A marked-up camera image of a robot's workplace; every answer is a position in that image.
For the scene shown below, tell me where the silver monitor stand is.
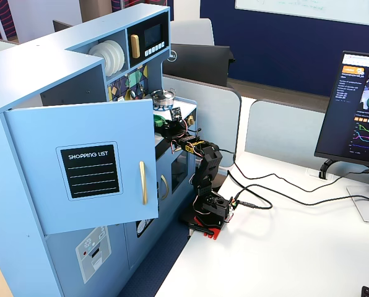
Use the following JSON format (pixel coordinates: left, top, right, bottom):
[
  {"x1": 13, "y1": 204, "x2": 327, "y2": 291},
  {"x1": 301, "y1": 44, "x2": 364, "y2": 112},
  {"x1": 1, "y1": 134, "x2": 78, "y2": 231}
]
[{"x1": 345, "y1": 168, "x2": 369, "y2": 225}]

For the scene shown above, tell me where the white toy plate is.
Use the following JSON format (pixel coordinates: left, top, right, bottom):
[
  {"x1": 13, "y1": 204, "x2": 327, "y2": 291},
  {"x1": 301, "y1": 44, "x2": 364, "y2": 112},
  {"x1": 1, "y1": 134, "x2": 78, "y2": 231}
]
[
  {"x1": 88, "y1": 43, "x2": 113, "y2": 77},
  {"x1": 105, "y1": 41, "x2": 121, "y2": 75},
  {"x1": 111, "y1": 40, "x2": 126, "y2": 73}
]

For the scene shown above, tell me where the black toy microwave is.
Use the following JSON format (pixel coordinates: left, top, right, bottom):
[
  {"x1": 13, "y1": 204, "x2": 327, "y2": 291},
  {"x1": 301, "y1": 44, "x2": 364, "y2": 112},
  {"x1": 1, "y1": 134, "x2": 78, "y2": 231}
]
[{"x1": 126, "y1": 13, "x2": 170, "y2": 67}]

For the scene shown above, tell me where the gold dishwasher handle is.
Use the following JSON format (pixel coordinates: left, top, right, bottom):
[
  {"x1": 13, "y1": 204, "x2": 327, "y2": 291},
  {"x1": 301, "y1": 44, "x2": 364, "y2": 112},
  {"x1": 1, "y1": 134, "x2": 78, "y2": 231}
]
[{"x1": 160, "y1": 174, "x2": 170, "y2": 201}]

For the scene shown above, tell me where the whiteboard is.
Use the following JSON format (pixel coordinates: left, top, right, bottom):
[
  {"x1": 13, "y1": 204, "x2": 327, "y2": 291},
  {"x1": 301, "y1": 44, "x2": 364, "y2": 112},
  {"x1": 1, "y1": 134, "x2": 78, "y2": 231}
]
[{"x1": 233, "y1": 0, "x2": 369, "y2": 28}]

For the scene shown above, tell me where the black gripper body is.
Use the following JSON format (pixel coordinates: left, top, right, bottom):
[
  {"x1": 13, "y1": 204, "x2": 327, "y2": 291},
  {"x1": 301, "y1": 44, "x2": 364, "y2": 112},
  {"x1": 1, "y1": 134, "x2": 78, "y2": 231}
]
[{"x1": 167, "y1": 119, "x2": 190, "y2": 142}]

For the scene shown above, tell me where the black Dell monitor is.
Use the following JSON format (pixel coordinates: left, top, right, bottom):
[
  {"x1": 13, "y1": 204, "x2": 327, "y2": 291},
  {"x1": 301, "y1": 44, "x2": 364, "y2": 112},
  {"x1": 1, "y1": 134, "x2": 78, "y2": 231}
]
[{"x1": 162, "y1": 43, "x2": 237, "y2": 88}]

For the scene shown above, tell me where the black computer monitor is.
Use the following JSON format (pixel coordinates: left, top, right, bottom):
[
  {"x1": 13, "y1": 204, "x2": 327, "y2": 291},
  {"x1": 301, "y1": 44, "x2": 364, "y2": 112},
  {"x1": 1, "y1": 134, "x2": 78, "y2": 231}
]
[{"x1": 313, "y1": 49, "x2": 369, "y2": 170}]

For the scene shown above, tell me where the steel pot lid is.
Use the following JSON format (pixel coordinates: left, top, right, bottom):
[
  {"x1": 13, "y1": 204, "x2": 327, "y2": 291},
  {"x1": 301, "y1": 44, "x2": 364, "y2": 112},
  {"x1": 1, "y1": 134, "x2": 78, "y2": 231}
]
[{"x1": 150, "y1": 88, "x2": 176, "y2": 100}]

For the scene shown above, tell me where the grey desk divider panel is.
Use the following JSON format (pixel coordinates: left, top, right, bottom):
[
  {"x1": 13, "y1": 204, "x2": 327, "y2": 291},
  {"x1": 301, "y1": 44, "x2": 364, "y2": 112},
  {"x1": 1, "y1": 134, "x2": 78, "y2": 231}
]
[
  {"x1": 162, "y1": 75, "x2": 243, "y2": 168},
  {"x1": 244, "y1": 99, "x2": 327, "y2": 162}
]

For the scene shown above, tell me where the blue fridge door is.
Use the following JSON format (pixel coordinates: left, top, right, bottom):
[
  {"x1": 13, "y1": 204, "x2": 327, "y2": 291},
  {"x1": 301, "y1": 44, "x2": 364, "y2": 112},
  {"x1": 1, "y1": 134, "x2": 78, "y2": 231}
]
[{"x1": 3, "y1": 98, "x2": 160, "y2": 236}]

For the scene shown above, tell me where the desk cable port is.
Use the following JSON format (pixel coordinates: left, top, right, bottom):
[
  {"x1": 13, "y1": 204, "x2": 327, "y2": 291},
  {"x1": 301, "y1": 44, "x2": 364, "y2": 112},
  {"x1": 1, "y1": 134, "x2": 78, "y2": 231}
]
[{"x1": 307, "y1": 158, "x2": 339, "y2": 181}]

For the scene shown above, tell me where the grey office chair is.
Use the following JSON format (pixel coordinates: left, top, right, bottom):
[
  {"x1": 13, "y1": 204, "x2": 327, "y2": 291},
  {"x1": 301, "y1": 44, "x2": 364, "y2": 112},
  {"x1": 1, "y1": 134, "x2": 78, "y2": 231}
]
[{"x1": 170, "y1": 17, "x2": 216, "y2": 48}]

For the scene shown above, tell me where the small wrist camera board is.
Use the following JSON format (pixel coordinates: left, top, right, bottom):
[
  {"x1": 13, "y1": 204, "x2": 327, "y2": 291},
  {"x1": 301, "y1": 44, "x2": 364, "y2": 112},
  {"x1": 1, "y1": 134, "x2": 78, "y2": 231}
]
[{"x1": 168, "y1": 106, "x2": 183, "y2": 121}]

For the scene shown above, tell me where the blue toy kitchen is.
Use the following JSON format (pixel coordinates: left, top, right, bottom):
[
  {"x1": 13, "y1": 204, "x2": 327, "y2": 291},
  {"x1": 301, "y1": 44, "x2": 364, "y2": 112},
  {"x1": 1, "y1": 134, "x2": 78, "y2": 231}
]
[{"x1": 0, "y1": 2, "x2": 199, "y2": 297}]

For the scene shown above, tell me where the steel toy pot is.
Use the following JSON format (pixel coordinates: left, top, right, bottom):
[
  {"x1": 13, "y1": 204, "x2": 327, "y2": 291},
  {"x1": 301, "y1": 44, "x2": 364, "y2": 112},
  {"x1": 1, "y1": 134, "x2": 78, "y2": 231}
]
[{"x1": 149, "y1": 88, "x2": 177, "y2": 109}]

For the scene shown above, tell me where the red arm mounting base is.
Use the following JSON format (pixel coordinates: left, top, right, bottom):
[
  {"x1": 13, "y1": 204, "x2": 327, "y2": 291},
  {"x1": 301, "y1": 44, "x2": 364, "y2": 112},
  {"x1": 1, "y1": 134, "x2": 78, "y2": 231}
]
[{"x1": 188, "y1": 215, "x2": 224, "y2": 241}]

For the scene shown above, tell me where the black cable with plug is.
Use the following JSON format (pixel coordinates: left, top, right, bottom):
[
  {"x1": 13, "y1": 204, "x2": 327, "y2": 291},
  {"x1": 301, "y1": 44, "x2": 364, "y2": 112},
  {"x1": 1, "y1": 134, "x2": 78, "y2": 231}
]
[{"x1": 230, "y1": 184, "x2": 369, "y2": 212}]

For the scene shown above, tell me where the gold microwave handle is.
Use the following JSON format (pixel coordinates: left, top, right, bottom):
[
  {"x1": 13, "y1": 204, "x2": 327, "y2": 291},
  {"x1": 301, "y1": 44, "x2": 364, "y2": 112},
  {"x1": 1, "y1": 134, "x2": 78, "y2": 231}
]
[{"x1": 129, "y1": 34, "x2": 141, "y2": 60}]

